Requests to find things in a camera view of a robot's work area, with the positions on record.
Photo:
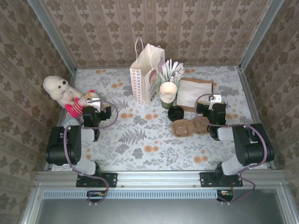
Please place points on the white paper napkin stack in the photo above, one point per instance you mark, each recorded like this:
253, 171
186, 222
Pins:
191, 91

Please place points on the brown pulp cup carrier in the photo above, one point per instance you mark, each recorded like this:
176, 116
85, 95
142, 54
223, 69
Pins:
182, 128

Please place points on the black plastic cup lid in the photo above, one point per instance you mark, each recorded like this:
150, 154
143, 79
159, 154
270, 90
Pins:
175, 113

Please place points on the white printed paper bag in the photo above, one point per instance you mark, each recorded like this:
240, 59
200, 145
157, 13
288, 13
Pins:
141, 77

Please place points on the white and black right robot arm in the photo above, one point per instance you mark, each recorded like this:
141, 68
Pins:
252, 144

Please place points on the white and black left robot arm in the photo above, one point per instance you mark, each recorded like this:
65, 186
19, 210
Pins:
63, 149

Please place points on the pink striped plush doll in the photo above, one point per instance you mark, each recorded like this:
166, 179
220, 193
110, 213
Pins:
74, 107

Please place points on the white plush toy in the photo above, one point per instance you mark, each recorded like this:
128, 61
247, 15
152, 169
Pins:
54, 86

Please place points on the green straw holder cup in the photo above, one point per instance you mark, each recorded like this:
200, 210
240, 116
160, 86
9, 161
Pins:
175, 84

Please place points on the paper wrapped straw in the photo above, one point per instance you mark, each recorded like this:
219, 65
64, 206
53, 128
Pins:
165, 72
171, 68
180, 73
175, 68
168, 70
178, 68
163, 77

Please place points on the floral tablecloth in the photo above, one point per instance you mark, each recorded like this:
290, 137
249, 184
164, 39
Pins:
140, 149

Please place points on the grey metal sheet panel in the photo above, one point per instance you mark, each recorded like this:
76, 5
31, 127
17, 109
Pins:
158, 212

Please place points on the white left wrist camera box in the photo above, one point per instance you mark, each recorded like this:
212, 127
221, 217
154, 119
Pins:
94, 102

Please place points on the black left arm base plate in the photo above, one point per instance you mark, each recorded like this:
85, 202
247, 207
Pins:
112, 179

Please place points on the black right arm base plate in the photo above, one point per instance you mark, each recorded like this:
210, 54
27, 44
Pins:
205, 179

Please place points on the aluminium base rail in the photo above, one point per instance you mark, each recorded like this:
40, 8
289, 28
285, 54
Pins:
158, 178

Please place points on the aluminium corner post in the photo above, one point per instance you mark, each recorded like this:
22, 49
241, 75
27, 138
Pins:
53, 35
260, 35

